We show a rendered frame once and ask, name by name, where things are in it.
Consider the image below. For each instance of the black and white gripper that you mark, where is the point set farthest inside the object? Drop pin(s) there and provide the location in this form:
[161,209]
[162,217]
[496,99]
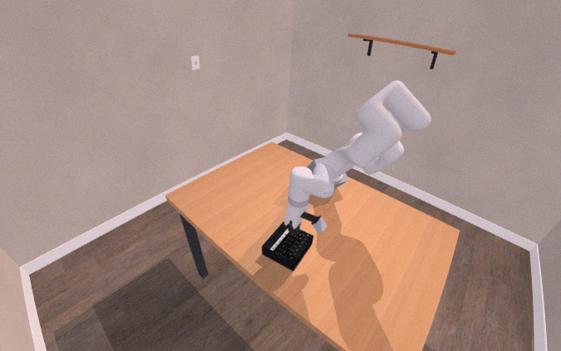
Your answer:
[293,218]

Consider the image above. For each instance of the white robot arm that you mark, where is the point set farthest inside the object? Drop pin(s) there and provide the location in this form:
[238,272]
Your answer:
[382,132]

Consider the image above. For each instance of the black lighting desk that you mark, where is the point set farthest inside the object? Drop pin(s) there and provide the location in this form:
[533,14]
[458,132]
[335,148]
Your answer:
[286,248]

